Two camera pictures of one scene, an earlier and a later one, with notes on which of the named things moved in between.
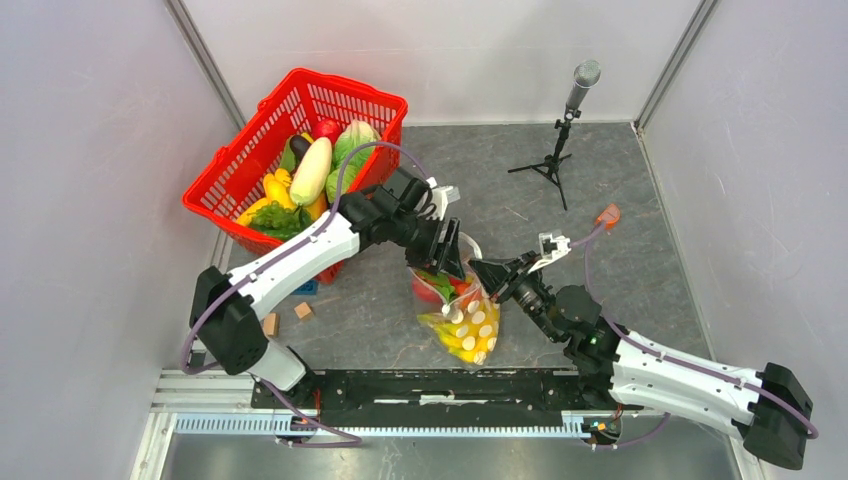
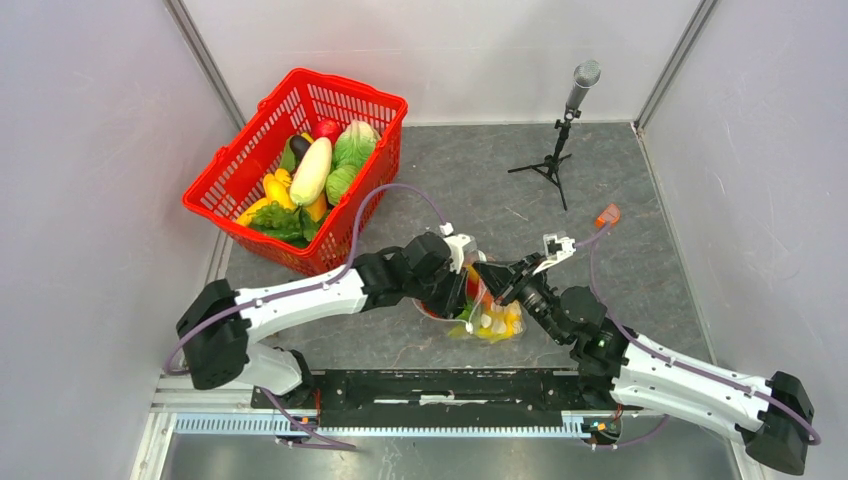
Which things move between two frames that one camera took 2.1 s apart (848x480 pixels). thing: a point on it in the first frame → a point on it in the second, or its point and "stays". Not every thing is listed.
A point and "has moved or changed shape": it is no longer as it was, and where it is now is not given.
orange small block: (609, 217) stays
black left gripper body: (425, 239) → (451, 285)
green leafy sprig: (451, 288) has moved or changed shape
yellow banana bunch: (471, 333) → (503, 320)
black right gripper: (496, 277) stays
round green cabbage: (349, 173) stays
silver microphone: (586, 75) stays
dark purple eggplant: (299, 146) stays
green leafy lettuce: (280, 222) stays
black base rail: (442, 398) stays
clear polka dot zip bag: (461, 313) has moved or changed shape
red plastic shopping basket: (234, 177) stays
